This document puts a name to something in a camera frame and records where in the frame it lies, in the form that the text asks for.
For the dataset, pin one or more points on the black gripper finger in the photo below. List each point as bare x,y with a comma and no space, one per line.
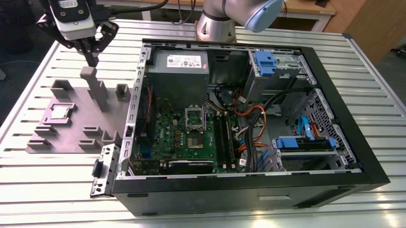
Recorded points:
61,38
108,31

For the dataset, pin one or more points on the silver-topped CPU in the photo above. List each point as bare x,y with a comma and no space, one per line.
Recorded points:
59,112

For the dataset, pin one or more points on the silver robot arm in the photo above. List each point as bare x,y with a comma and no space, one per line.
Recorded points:
216,28

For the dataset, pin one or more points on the CPU socket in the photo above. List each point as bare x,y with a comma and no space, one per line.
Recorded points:
196,141

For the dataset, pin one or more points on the dark office chair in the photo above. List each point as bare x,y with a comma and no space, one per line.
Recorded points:
17,28

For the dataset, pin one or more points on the grey power supply unit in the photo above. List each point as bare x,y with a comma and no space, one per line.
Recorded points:
178,85

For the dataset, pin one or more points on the grey parts rack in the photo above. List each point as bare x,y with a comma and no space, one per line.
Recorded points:
89,123

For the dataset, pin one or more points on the blue plastic drive latch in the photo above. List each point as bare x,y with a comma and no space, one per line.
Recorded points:
265,63

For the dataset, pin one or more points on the blue expansion slot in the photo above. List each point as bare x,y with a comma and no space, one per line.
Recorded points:
146,152

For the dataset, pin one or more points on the green Dell motherboard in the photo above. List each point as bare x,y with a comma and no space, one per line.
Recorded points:
172,152

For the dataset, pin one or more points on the silver drive cage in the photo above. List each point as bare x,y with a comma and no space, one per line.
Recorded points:
285,69

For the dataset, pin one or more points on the black Nvidia graphics card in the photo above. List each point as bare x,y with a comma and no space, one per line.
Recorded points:
190,165

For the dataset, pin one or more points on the wooden desk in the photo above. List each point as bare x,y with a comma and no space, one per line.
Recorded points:
311,7

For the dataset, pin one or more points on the blue disk carrier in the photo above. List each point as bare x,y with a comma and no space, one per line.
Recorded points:
291,143

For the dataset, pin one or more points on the black PC case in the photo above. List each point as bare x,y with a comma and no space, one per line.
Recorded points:
222,192

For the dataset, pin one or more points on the silver disk bay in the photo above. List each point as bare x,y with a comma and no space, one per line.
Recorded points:
308,154

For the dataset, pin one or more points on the brown wooden cabinet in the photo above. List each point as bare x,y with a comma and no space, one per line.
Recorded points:
375,23

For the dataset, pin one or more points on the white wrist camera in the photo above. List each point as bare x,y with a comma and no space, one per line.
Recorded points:
74,26

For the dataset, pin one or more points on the silver card retainer bracket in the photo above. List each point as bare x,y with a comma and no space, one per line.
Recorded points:
110,164

